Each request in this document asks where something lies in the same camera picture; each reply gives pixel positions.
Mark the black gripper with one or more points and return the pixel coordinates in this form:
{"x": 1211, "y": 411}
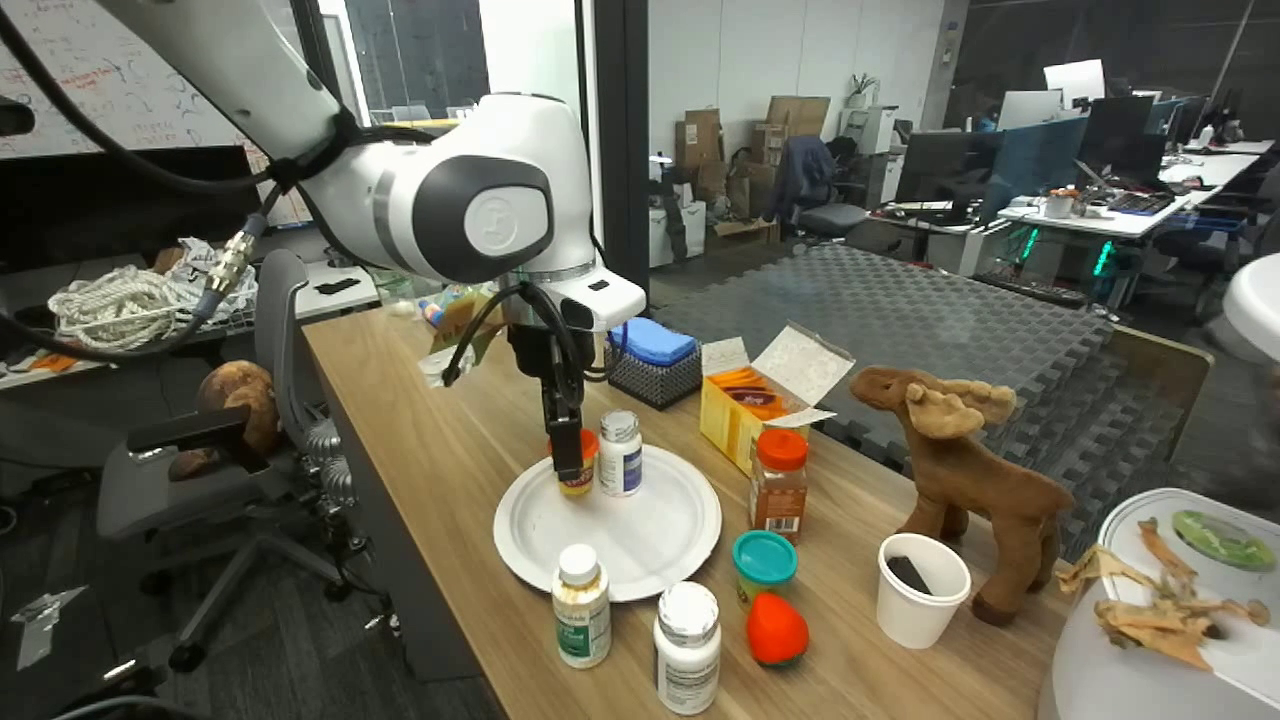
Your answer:
{"x": 555, "y": 333}

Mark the white bottle with green label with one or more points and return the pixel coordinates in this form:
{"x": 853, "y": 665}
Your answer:
{"x": 583, "y": 616}

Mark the spice bottle with orange lid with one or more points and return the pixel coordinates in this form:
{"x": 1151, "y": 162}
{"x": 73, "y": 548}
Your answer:
{"x": 779, "y": 484}

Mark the large white pill bottle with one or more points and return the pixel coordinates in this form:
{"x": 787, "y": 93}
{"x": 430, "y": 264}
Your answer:
{"x": 686, "y": 655}

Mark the white paper plate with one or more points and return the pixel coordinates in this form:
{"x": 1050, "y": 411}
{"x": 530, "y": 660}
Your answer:
{"x": 640, "y": 532}

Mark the red round object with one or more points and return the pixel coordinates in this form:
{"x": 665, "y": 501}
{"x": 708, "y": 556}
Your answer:
{"x": 773, "y": 628}

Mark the grey rectangular box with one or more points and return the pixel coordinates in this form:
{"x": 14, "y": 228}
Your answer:
{"x": 654, "y": 387}

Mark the blue sponge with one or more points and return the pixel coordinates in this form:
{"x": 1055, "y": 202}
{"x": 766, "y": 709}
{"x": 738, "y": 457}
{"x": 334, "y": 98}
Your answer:
{"x": 659, "y": 342}

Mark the yellowish plastic pouch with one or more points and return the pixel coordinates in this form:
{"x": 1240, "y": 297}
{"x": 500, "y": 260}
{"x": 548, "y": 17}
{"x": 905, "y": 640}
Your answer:
{"x": 466, "y": 323}

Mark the open yellow cardboard box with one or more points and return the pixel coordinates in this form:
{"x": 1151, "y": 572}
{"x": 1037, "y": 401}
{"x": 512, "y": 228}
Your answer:
{"x": 735, "y": 405}

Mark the tub with teal lid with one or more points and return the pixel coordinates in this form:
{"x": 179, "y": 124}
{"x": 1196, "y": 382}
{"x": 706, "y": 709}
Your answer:
{"x": 766, "y": 556}

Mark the white flat tray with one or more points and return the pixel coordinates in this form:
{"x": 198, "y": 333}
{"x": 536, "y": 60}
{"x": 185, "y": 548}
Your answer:
{"x": 334, "y": 291}

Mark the grey office chair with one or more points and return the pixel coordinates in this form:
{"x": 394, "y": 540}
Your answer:
{"x": 282, "y": 347}

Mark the brown cardboard box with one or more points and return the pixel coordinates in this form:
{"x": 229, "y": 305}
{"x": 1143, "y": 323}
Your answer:
{"x": 697, "y": 147}
{"x": 797, "y": 118}

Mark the grey foam floor mat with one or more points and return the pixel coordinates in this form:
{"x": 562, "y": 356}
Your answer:
{"x": 905, "y": 323}

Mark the white paper cup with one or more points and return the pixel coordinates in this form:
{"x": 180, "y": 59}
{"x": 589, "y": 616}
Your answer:
{"x": 916, "y": 606}

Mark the brown moose plush toy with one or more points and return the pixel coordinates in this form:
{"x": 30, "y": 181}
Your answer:
{"x": 987, "y": 495}

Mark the black computer monitor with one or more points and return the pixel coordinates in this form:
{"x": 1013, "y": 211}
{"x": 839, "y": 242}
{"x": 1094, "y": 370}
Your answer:
{"x": 941, "y": 164}

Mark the blue desk divider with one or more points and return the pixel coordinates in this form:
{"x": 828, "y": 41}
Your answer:
{"x": 1032, "y": 162}

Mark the white paper scrap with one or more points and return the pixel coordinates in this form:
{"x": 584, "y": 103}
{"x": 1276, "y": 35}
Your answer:
{"x": 45, "y": 622}

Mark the whiteboard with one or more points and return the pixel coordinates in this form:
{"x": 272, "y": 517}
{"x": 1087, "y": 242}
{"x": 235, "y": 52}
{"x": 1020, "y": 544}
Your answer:
{"x": 83, "y": 83}

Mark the pile of wood pieces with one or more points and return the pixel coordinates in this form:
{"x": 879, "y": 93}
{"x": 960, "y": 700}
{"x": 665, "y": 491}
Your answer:
{"x": 1146, "y": 622}

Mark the white office desk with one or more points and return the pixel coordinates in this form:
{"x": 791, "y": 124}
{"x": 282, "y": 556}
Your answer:
{"x": 1132, "y": 215}

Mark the white round tub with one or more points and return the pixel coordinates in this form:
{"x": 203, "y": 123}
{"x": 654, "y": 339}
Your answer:
{"x": 1132, "y": 682}

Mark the green disc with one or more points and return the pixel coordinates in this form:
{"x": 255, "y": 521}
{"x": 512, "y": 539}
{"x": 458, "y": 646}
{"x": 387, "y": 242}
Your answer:
{"x": 1222, "y": 539}

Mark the white round table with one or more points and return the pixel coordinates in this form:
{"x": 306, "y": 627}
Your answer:
{"x": 1260, "y": 300}

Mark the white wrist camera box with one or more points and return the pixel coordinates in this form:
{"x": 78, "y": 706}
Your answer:
{"x": 603, "y": 297}

